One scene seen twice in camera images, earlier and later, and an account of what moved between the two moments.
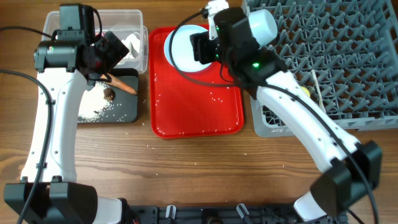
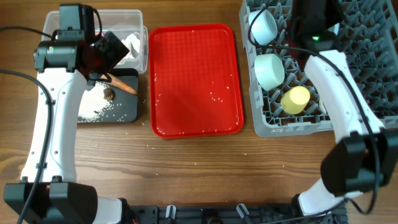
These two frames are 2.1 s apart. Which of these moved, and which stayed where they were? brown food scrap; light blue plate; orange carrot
Moved: light blue plate
Stayed: orange carrot; brown food scrap
